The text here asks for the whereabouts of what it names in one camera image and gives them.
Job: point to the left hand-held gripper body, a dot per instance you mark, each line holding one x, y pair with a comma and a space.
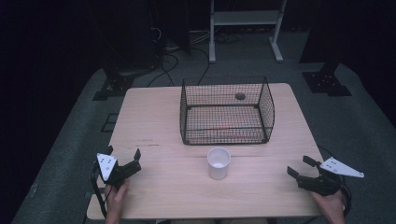
107, 165

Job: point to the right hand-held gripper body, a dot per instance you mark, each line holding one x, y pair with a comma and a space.
323, 183

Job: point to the person's right hand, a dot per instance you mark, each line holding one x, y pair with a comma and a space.
330, 207

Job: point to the person's left hand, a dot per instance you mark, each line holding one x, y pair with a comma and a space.
115, 200

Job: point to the black stand base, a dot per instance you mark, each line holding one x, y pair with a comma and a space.
327, 82
116, 84

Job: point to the white cup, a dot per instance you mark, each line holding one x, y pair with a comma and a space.
219, 165

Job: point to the small dark round object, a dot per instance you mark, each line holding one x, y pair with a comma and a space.
240, 96

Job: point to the white metal stand frame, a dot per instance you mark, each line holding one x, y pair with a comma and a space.
246, 17

